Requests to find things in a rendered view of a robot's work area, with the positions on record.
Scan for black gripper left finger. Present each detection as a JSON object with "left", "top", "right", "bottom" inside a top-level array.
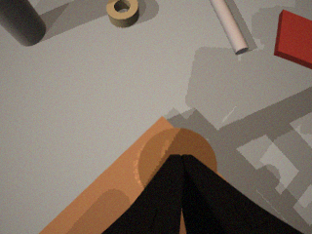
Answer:
[{"left": 101, "top": 154, "right": 184, "bottom": 234}]

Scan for red rectangular block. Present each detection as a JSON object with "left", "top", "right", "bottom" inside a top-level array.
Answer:
[{"left": 274, "top": 10, "right": 312, "bottom": 69}]

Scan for orange-brown wooden stool seat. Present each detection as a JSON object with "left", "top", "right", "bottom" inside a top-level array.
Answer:
[{"left": 39, "top": 116, "right": 173, "bottom": 234}]

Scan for tan roll of masking tape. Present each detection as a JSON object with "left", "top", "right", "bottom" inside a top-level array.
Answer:
[{"left": 106, "top": 0, "right": 139, "bottom": 28}]

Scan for tan wooden stool legs with crossbar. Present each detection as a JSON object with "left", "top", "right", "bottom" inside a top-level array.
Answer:
[{"left": 138, "top": 128, "right": 217, "bottom": 188}]

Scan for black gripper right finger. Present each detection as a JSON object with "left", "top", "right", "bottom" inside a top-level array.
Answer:
[{"left": 181, "top": 154, "right": 303, "bottom": 234}]

